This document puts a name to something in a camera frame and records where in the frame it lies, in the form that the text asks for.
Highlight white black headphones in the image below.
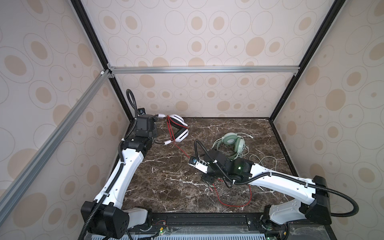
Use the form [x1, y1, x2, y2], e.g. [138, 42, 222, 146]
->
[156, 114, 189, 146]

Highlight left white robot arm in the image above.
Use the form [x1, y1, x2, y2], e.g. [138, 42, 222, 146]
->
[79, 115, 158, 240]

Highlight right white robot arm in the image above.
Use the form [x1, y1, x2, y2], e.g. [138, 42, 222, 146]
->
[200, 149, 360, 225]

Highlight mint green headphones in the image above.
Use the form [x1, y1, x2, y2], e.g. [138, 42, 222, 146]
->
[212, 133, 254, 160]

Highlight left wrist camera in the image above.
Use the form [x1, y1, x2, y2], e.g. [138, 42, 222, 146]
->
[138, 108, 146, 117]

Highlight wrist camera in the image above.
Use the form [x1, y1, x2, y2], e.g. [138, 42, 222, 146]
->
[138, 108, 146, 117]
[188, 156, 209, 174]

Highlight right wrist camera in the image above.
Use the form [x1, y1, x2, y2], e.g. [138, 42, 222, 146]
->
[188, 156, 209, 174]

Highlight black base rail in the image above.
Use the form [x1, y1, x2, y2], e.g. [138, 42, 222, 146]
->
[77, 211, 337, 240]

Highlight black vertical frame post left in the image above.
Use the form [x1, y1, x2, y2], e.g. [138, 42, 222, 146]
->
[70, 0, 133, 121]

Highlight black vertical frame post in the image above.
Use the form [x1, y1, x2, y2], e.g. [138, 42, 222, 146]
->
[70, 0, 133, 121]
[269, 0, 347, 123]

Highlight silver aluminium rail back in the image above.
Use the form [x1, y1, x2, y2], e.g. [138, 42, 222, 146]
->
[102, 65, 300, 76]

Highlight silver aluminium rail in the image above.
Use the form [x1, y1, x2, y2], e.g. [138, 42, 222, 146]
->
[102, 65, 300, 76]
[1, 70, 112, 225]

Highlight silver aluminium rail left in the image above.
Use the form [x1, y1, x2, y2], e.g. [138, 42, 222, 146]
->
[1, 70, 112, 225]

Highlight black vertical frame post right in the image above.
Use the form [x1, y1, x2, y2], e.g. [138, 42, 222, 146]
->
[269, 0, 347, 123]

